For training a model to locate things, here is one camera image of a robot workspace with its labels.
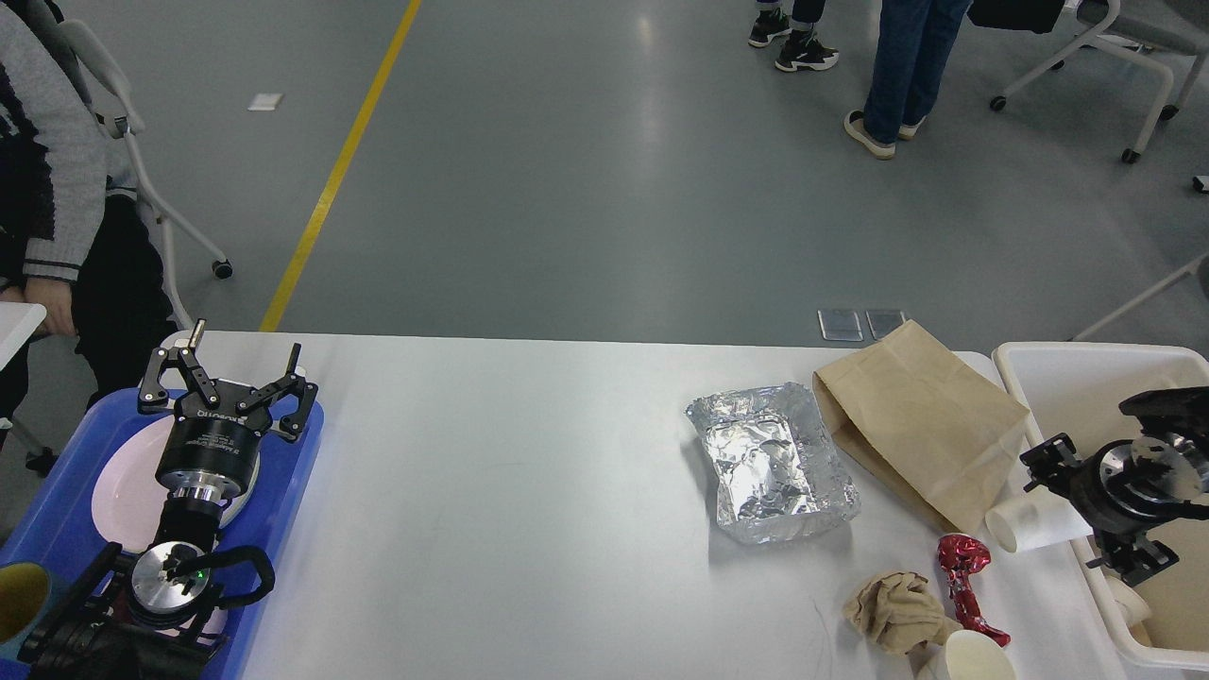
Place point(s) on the left metal floor plate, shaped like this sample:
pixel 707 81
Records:
pixel 840 325

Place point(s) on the crumpled aluminium foil tray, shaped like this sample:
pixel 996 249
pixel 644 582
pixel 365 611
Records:
pixel 780 476

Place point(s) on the crumpled brown paper napkin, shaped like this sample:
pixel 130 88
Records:
pixel 897 612

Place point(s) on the white paper cup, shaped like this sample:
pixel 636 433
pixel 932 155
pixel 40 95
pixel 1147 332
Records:
pixel 1134 609

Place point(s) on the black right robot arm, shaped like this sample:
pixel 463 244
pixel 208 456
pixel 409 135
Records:
pixel 1173 431

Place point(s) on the white office chair right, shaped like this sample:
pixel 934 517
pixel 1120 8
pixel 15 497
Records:
pixel 1132 30

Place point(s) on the right metal floor plate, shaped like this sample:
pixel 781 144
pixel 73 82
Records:
pixel 884 321

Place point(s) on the red foil wrapper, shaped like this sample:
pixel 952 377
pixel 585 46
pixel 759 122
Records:
pixel 960 557

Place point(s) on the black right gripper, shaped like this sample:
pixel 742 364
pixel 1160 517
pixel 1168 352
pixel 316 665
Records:
pixel 1117 494

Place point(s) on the seated person grey cardigan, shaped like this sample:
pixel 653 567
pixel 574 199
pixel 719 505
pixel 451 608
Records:
pixel 73 240

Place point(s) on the pink plate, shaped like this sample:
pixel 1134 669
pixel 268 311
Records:
pixel 128 497

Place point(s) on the white paper on floor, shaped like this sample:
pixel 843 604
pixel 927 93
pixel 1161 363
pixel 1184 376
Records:
pixel 265 101

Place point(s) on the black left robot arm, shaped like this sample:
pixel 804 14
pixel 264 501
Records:
pixel 160 524

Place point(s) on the white cup bottom edge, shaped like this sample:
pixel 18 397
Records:
pixel 968 655

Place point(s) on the white chair left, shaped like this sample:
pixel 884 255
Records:
pixel 126 127

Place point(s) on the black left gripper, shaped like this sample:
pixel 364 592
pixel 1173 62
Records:
pixel 209 446

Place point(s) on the brown paper bag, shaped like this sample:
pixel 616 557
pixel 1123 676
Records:
pixel 935 431

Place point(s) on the person in blue jeans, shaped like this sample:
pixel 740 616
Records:
pixel 915 42

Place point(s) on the metal floor plate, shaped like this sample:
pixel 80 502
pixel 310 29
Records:
pixel 884 321
pixel 840 325

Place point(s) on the person in black trousers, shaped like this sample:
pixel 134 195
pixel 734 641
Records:
pixel 802 49

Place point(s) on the white chair leg right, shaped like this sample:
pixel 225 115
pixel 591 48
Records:
pixel 1197 269

